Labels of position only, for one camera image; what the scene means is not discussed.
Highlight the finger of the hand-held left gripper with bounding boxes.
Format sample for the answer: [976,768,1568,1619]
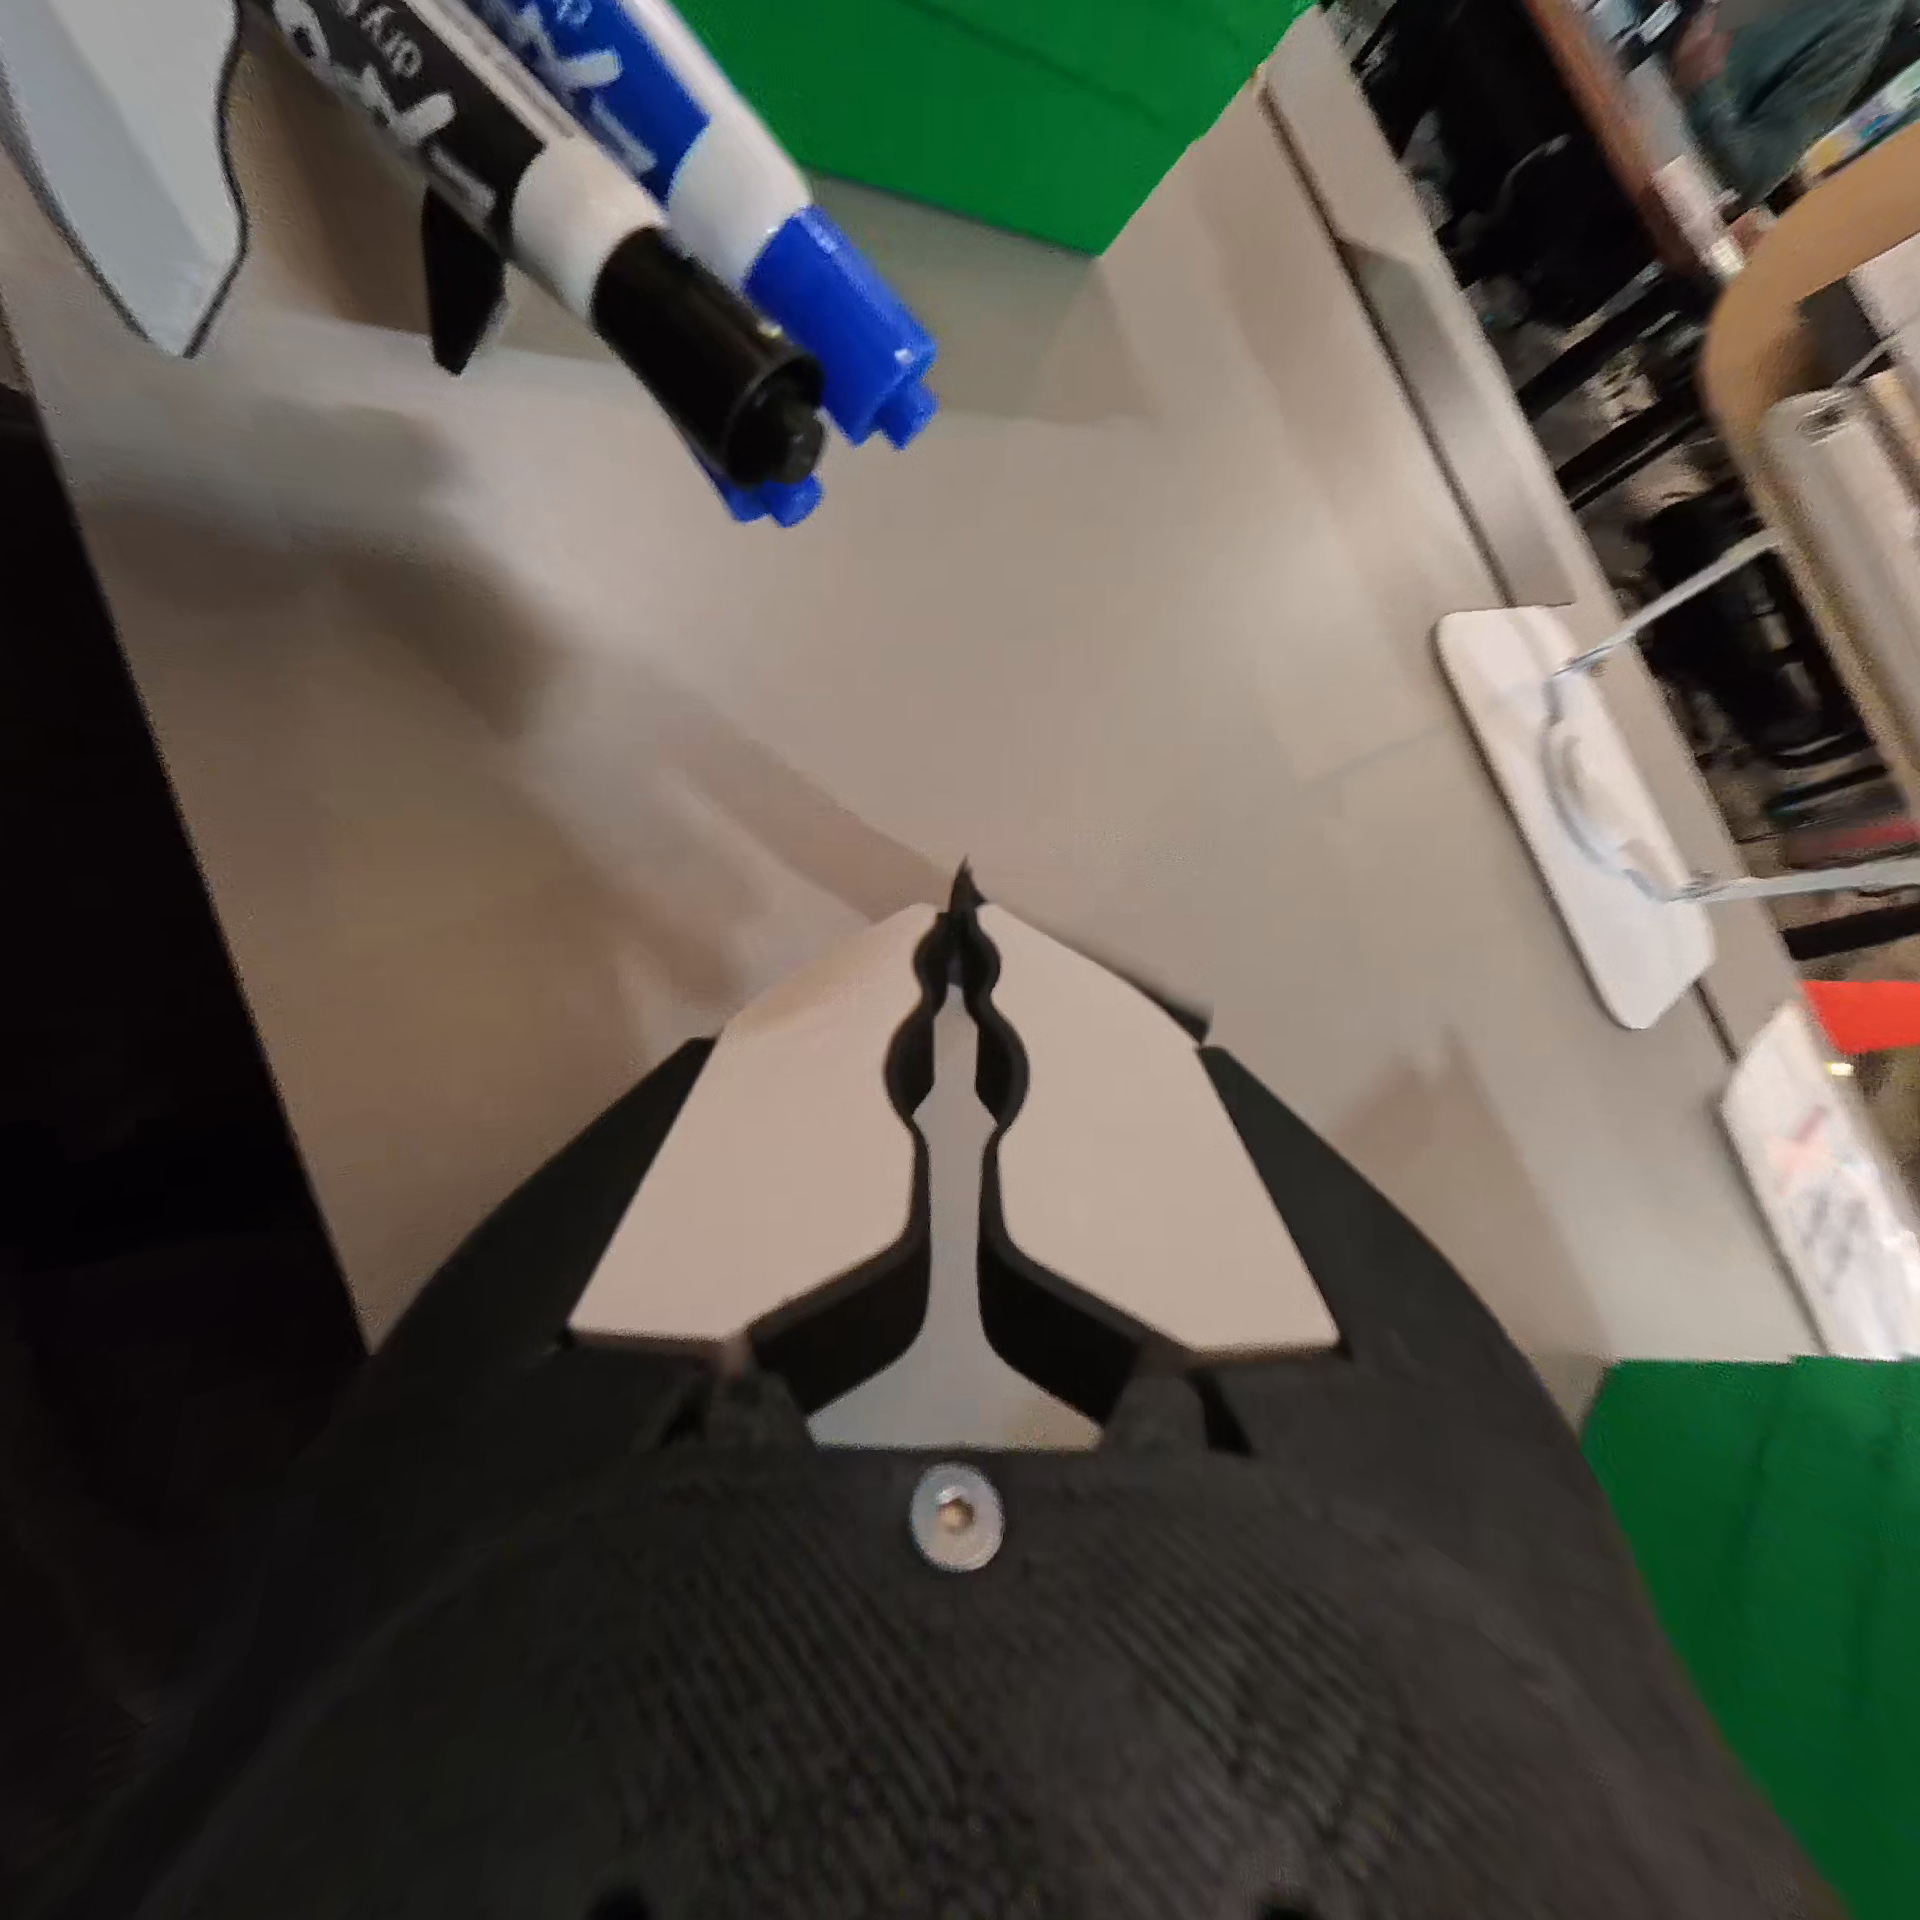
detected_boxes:
[422,183,514,379]
[0,0,252,360]

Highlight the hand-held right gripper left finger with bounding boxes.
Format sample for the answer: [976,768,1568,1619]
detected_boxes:
[567,895,962,1369]

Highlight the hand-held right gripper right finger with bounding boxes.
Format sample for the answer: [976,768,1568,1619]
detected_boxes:
[968,901,1342,1374]

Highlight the black dry erase marker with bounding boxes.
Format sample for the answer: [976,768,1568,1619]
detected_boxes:
[247,0,830,489]

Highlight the blue dry erase marker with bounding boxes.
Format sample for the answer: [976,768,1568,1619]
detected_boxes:
[705,451,827,527]
[450,0,939,452]

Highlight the green plastic bin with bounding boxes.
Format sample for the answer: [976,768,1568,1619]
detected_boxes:
[1582,1352,1920,1920]
[668,0,1321,255]

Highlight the person's black sweater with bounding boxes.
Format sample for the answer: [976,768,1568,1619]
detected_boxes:
[0,381,369,1920]

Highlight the laminated printed sheet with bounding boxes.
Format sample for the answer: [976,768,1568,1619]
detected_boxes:
[1718,1000,1920,1359]

